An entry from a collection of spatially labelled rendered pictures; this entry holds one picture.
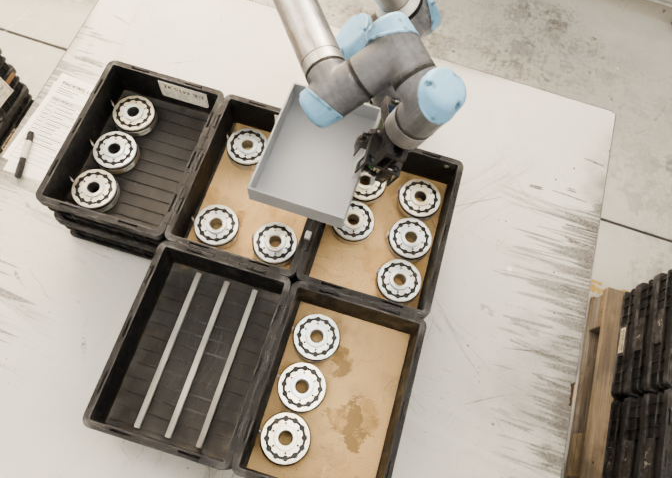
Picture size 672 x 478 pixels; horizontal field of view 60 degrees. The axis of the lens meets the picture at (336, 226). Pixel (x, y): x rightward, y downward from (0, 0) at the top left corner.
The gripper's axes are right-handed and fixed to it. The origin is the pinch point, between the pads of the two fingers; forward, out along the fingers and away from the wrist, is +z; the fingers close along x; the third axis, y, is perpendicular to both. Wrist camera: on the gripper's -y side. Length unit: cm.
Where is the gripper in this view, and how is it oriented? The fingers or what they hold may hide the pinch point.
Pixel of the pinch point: (362, 164)
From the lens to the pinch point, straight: 121.6
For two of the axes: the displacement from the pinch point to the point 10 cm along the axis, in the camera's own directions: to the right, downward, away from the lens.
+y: -2.5, 8.9, -3.8
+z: -3.4, 2.9, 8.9
